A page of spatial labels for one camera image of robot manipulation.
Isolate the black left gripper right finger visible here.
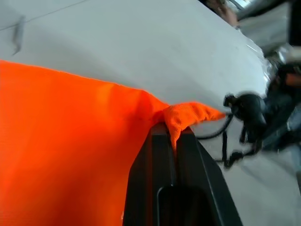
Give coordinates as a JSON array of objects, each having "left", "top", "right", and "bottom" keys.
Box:
[{"left": 175, "top": 129, "right": 243, "bottom": 226}]

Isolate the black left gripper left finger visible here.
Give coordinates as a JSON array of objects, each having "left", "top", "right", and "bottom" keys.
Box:
[{"left": 123, "top": 124, "right": 177, "bottom": 226}]

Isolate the orange fabric pouch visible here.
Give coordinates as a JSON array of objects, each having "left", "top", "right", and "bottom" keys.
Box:
[{"left": 0, "top": 59, "right": 227, "bottom": 226}]

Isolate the bystander in blue jeans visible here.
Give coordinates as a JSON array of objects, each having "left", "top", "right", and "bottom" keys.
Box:
[{"left": 258, "top": 68, "right": 301, "bottom": 151}]

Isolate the black drawstring cord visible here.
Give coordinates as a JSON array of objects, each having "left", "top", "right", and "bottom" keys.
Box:
[{"left": 195, "top": 112, "right": 261, "bottom": 169}]

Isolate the black cord lock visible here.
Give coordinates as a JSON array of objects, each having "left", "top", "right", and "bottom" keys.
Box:
[{"left": 222, "top": 93, "right": 268, "bottom": 143}]

